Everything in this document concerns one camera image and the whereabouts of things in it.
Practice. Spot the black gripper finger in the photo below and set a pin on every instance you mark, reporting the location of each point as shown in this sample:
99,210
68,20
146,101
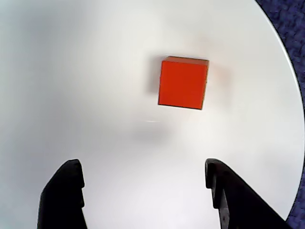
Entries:
62,205
243,205

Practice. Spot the white round plate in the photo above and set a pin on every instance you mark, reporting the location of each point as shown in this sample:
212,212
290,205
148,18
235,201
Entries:
95,83

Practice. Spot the red cube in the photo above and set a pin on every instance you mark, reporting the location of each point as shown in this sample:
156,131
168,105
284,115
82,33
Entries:
181,86

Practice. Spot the blue woven cloth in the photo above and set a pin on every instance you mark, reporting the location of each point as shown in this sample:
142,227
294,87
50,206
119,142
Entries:
295,28

